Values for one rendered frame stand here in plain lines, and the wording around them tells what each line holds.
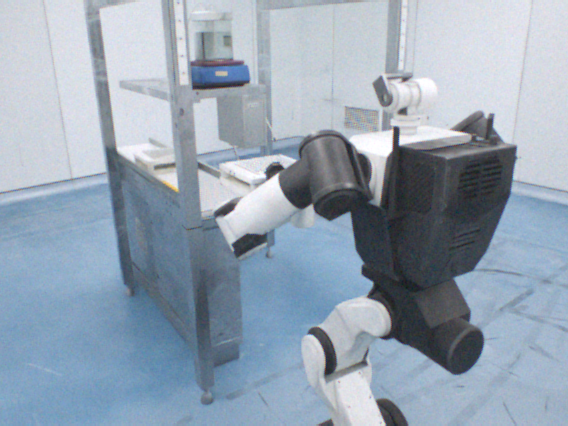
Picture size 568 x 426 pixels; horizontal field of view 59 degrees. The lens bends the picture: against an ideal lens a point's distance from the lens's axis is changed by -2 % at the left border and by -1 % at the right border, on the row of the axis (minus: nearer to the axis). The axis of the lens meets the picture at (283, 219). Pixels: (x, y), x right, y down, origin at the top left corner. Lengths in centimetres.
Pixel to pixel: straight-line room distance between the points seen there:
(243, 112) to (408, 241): 103
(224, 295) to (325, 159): 139
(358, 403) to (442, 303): 53
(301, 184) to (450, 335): 44
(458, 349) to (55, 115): 471
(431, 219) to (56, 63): 468
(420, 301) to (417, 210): 22
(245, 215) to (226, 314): 130
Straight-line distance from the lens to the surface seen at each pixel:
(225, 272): 221
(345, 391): 155
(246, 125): 191
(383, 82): 109
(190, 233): 184
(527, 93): 512
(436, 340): 113
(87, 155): 551
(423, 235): 100
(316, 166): 95
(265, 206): 102
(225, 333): 235
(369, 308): 121
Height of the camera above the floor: 145
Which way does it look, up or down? 21 degrees down
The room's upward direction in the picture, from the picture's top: 1 degrees counter-clockwise
